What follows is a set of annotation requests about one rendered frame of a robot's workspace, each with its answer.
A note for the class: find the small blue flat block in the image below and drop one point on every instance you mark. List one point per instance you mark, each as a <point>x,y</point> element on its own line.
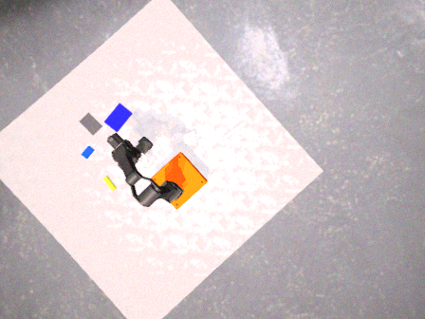
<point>88,151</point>

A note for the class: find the blue flat rectangular block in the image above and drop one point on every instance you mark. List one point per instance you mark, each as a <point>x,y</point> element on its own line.
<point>118,117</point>

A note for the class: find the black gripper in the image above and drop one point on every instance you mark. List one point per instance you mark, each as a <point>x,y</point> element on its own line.
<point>143,147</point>

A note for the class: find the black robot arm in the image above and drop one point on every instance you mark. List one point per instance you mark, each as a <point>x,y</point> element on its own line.
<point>126,156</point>

